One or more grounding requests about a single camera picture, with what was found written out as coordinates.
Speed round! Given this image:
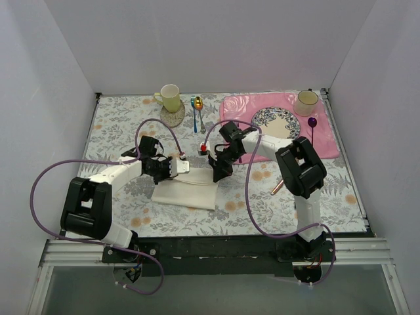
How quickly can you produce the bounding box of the blue floral plate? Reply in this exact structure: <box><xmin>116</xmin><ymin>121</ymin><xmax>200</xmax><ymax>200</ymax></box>
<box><xmin>251</xmin><ymin>107</ymin><xmax>301</xmax><ymax>140</ymax></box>

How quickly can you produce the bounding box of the white cloth napkin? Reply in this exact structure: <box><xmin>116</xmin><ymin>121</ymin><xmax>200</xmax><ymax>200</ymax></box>
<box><xmin>152</xmin><ymin>168</ymin><xmax>218</xmax><ymax>210</ymax></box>

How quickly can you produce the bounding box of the blue fork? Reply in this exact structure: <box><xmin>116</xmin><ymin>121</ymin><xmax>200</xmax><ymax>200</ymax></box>
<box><xmin>190</xmin><ymin>95</ymin><xmax>198</xmax><ymax>133</ymax></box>

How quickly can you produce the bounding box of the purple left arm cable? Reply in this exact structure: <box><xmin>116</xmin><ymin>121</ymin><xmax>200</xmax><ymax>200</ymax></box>
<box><xmin>30</xmin><ymin>118</ymin><xmax>188</xmax><ymax>295</ymax></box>

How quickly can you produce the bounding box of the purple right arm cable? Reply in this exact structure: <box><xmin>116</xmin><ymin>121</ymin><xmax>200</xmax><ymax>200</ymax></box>
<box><xmin>201</xmin><ymin>119</ymin><xmax>337</xmax><ymax>287</ymax></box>

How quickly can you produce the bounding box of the yellow green mug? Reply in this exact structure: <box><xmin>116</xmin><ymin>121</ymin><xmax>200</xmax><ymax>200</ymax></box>
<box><xmin>154</xmin><ymin>84</ymin><xmax>180</xmax><ymax>113</ymax></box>

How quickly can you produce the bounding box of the rose gold knife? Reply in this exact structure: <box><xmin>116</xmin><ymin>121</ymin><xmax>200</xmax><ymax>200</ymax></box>
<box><xmin>270</xmin><ymin>179</ymin><xmax>284</xmax><ymax>196</ymax></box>

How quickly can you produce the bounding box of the woven round coaster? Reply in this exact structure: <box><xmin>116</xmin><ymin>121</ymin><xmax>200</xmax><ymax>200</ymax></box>
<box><xmin>160</xmin><ymin>101</ymin><xmax>185</xmax><ymax>128</ymax></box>

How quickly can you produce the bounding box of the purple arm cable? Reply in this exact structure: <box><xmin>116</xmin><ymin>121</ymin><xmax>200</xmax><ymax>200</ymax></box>
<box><xmin>30</xmin><ymin>118</ymin><xmax>188</xmax><ymax>295</ymax></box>
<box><xmin>201</xmin><ymin>119</ymin><xmax>337</xmax><ymax>287</ymax></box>

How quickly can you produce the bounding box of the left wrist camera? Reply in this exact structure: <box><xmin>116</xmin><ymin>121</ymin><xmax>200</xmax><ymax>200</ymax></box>
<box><xmin>169</xmin><ymin>157</ymin><xmax>190</xmax><ymax>178</ymax></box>

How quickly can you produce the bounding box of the rainbow gold spoon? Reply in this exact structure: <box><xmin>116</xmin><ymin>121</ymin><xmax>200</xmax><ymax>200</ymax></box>
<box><xmin>194</xmin><ymin>96</ymin><xmax>206</xmax><ymax>134</ymax></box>

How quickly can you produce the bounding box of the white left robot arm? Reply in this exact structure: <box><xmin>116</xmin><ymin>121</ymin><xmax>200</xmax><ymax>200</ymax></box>
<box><xmin>60</xmin><ymin>136</ymin><xmax>178</xmax><ymax>263</ymax></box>

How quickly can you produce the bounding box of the purple spoon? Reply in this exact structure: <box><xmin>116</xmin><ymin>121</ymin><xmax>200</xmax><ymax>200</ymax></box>
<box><xmin>308</xmin><ymin>117</ymin><xmax>318</xmax><ymax>143</ymax></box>

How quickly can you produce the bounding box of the cream enamel mug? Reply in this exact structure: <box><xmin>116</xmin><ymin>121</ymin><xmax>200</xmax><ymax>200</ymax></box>
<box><xmin>293</xmin><ymin>89</ymin><xmax>319</xmax><ymax>117</ymax></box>

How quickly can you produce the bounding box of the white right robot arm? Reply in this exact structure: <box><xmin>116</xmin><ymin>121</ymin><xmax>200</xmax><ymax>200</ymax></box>
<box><xmin>198</xmin><ymin>119</ymin><xmax>327</xmax><ymax>261</ymax></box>

